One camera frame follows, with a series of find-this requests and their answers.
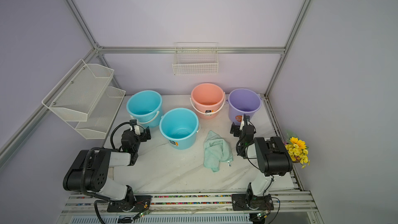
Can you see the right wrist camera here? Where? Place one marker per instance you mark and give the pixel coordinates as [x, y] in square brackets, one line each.
[244, 121]

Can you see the teal plastic bucket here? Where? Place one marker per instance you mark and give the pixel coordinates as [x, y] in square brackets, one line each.
[146, 108]
[180, 127]

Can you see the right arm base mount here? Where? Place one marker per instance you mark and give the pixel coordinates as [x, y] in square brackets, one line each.
[242, 202]

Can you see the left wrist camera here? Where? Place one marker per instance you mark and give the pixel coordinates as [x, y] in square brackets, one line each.
[134, 126]

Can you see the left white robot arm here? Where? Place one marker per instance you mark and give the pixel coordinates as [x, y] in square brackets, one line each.
[89, 172]

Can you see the white wire wall basket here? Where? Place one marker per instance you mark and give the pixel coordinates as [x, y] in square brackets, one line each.
[195, 58]

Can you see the yellow artificial flower bouquet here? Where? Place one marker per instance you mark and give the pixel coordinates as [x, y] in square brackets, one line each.
[297, 149]

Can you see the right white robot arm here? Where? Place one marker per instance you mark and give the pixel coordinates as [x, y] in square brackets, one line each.
[273, 162]

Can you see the purple plastic bucket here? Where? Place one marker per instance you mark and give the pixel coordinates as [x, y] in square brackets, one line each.
[243, 102]

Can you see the mint green microfiber cloth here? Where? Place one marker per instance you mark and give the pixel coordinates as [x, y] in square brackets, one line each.
[216, 151]

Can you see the white mesh two-tier shelf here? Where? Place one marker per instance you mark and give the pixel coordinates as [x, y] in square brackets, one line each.
[86, 100]

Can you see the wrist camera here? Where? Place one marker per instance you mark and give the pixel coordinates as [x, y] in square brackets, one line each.
[244, 121]
[134, 126]

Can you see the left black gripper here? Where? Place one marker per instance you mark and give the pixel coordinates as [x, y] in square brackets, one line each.
[143, 135]

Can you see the pink plastic bucket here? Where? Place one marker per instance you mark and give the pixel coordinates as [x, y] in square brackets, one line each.
[207, 100]

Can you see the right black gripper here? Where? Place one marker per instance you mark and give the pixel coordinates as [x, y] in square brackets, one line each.
[236, 129]

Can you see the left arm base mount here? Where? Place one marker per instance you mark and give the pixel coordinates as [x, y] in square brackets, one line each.
[137, 204]

